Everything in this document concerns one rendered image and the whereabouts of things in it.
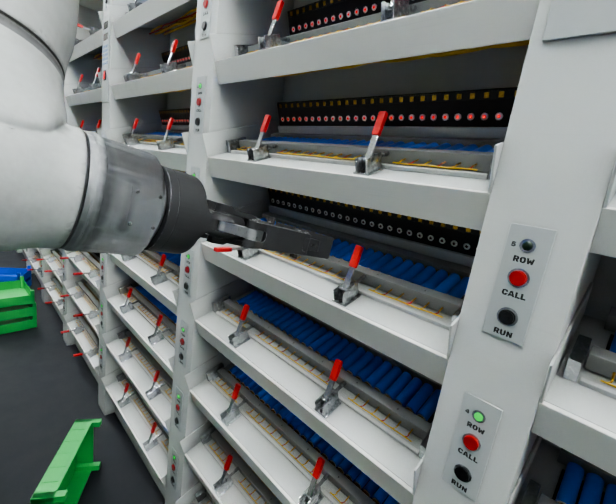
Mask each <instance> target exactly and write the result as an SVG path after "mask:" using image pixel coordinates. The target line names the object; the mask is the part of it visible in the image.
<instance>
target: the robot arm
mask: <svg viewBox="0 0 616 504"><path fill-rule="evenodd" d="M78 12H79V0H0V252H4V251H12V250H19V249H26V248H56V249H64V250H66V251H75V252H76V251H85V252H94V253H106V254H108V255H110V254H118V255H127V256H129V257H132V256H135V255H137V254H139V253H140V252H142V251H143V250H149V251H157V252H165V253H172V254H182V253H185V252H187V251H188V250H190V249H191V248H192V247H193V246H194V245H195V243H196V242H197V240H198V239H199V238H206V239H207V240H206V241H208V242H210V243H215V244H220V245H224V244H226V243H228V244H234V245H239V246H243V247H245V248H246V249H264V250H271V251H277V252H284V253H290V255H289V256H290V257H292V258H295V259H297V257H298V255H299V256H312V257H318V258H323V259H329V255H330V252H331V248H332V245H333V241H334V238H333V237H330V236H326V235H322V234H318V233H315V232H313V231H309V230H305V229H301V228H297V227H294V226H290V225H286V224H282V223H278V222H276V224H275V221H276V218H274V217H270V216H268V219H267V222H266V221H262V220H261V219H259V218H256V217H255V215H252V214H249V213H245V212H242V211H238V210H235V209H234V208H233V207H232V206H229V205H225V204H224V203H218V202H215V201H212V200H209V199H207V195H206V191H205V188H204V186H203V184H202V182H201V181H200V180H199V179H198V178H197V177H195V176H193V175H190V174H188V173H184V172H180V171H177V170H174V169H171V168H168V167H165V166H162V165H161V164H160V162H159V160H158V159H157V157H156V156H154V155H153V154H151V153H149V152H146V151H143V150H140V149H137V148H134V147H131V146H128V145H125V144H122V143H120V142H117V141H114V140H111V139H108V138H105V137H102V136H101V135H100V134H97V133H94V132H91V131H88V132H87V131H84V130H82V129H79V128H77V127H74V126H72V125H69V124H68V123H67V112H66V108H65V101H64V81H65V76H66V71H67V67H68V63H69V61H70V59H71V56H72V54H73V50H74V45H75V39H76V34H77V25H78ZM274 224H275V225H274ZM237 238H238V239H237Z"/></svg>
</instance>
